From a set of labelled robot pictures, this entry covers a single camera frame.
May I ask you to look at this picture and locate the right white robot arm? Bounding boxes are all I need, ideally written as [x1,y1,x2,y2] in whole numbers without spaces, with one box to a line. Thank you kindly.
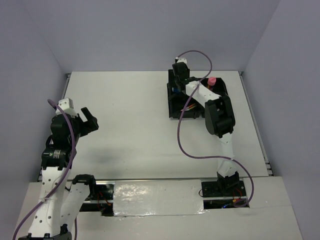
[166,59,240,196]

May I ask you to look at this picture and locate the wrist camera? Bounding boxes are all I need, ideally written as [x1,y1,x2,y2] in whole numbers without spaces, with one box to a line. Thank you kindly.
[174,57,188,65]
[57,97,77,117]

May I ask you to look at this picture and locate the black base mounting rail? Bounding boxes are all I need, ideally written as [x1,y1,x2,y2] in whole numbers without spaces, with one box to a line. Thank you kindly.
[80,179,249,217]

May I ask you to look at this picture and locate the black compartment organizer tray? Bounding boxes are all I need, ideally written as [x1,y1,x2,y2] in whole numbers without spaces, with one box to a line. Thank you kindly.
[166,77,228,119]

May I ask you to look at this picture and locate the orange slim highlighter pen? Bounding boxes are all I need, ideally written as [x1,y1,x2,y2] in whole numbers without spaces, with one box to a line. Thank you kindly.
[185,104,197,111]

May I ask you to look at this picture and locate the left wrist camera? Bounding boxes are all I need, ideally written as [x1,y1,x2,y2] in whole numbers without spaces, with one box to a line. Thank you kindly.
[57,97,77,117]

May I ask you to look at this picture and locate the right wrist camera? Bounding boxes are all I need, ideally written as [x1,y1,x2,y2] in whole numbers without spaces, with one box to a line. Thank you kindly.
[174,57,188,65]

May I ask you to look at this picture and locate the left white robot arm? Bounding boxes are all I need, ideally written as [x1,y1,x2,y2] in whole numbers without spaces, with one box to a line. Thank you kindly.
[12,107,99,240]

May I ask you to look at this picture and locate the pink capped crayon tube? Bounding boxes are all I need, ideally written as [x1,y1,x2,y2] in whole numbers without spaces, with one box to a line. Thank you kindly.
[206,77,217,90]

